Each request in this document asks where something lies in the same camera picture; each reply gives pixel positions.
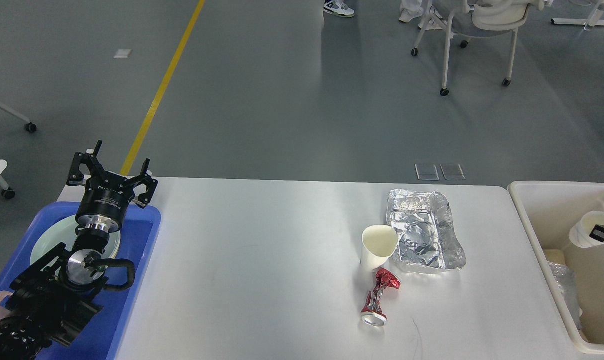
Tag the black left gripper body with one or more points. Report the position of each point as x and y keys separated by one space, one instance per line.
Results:
x=106 y=200

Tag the white paper cup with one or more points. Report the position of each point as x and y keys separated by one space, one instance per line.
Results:
x=579 y=235
x=379 y=243

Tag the light green plate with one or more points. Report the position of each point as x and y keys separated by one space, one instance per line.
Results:
x=64 y=231

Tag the aluminium foil tray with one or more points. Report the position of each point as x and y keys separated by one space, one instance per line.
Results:
x=566 y=281
x=424 y=224

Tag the crushed red soda can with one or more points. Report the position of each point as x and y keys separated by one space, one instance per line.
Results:
x=371 y=313

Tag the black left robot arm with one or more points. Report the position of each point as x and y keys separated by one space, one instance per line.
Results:
x=53 y=299

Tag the beige plastic bin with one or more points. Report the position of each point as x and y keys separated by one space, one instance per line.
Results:
x=548 y=211

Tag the white chair leg with caster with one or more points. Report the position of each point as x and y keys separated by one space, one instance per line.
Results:
x=29 y=126

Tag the floor socket cover right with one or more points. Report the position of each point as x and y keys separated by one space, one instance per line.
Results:
x=453 y=171

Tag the floor socket cover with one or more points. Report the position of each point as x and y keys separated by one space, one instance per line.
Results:
x=453 y=171
x=427 y=172

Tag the floor socket cover left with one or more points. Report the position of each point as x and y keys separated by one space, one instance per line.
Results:
x=427 y=172

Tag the white office chair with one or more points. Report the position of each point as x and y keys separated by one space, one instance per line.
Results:
x=476 y=19

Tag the white shoe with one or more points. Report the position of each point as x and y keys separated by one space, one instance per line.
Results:
x=407 y=16
x=432 y=23

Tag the white sneaker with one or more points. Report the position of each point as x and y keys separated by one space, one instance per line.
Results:
x=338 y=8

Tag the white frame base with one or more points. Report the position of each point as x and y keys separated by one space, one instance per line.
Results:
x=593 y=20

